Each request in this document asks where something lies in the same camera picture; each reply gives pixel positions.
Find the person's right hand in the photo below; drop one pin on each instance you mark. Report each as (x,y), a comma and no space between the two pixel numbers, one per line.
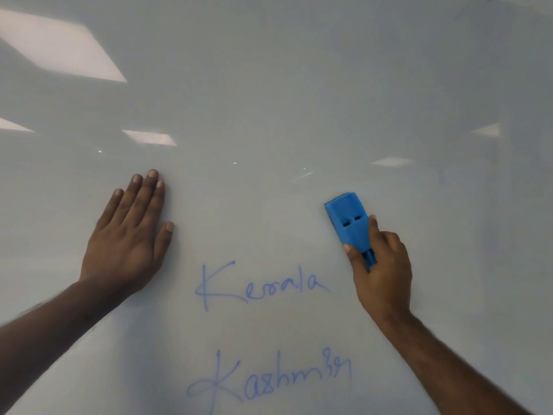
(384,276)

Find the person's left hand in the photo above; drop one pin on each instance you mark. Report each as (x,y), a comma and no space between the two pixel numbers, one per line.
(123,250)

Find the person's left middle finger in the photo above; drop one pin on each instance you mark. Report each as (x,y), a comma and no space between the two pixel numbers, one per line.
(144,194)

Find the person's right thumb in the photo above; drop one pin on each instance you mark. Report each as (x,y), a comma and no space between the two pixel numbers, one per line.
(355,263)

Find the person's left little finger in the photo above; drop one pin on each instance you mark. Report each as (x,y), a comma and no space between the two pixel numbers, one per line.
(109,209)

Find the person's left thumb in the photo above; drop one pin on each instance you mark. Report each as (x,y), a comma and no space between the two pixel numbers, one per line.
(163,246)

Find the blue whiteboard eraser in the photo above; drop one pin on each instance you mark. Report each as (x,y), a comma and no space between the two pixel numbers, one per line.
(348,216)

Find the person's right forearm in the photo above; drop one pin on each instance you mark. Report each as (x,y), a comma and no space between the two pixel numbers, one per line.
(445,367)

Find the person's left forearm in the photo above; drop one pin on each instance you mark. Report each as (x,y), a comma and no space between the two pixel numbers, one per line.
(47,341)

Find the white whiteboard with blue writing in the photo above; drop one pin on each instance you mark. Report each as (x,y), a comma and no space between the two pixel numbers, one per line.
(268,103)

